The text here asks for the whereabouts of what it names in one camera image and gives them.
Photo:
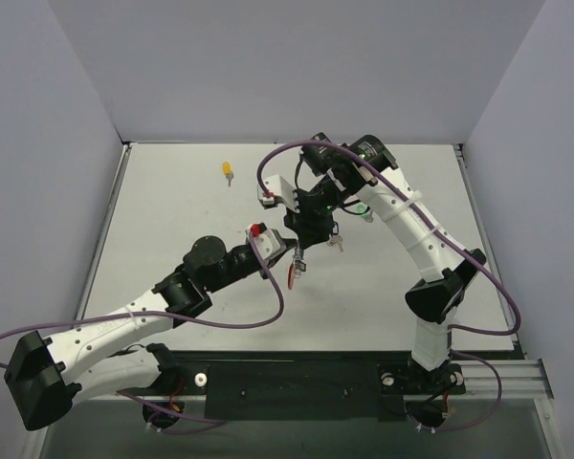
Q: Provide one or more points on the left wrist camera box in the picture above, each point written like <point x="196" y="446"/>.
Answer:
<point x="270" y="245"/>

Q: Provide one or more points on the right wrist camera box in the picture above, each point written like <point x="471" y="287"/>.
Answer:
<point x="274" y="191"/>

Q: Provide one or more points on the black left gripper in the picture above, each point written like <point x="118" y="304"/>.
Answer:
<point x="284" y="252"/>

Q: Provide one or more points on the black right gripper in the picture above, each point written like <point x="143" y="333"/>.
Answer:
<point x="313" y="225"/>

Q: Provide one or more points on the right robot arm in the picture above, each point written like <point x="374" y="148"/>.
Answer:
<point x="368" y="171"/>

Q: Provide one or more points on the key with blue tag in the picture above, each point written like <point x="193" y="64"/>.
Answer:
<point x="299" y="262"/>

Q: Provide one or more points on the key with green tag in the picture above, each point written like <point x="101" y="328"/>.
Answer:
<point x="364" y="212"/>

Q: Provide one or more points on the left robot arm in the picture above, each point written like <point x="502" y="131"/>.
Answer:
<point x="47" y="376"/>

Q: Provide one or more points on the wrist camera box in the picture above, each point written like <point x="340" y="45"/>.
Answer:
<point x="274" y="191"/>
<point x="270" y="245"/>

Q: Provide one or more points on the keys with black tags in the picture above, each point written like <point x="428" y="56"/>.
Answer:
<point x="335" y="238"/>

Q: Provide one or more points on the metal key organiser red handle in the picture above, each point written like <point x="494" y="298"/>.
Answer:
<point x="293" y="272"/>

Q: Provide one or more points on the aluminium front rail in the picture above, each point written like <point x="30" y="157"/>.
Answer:
<point x="520" y="380"/>

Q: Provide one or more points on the key with yellow tag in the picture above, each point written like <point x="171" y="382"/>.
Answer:
<point x="227" y="171"/>

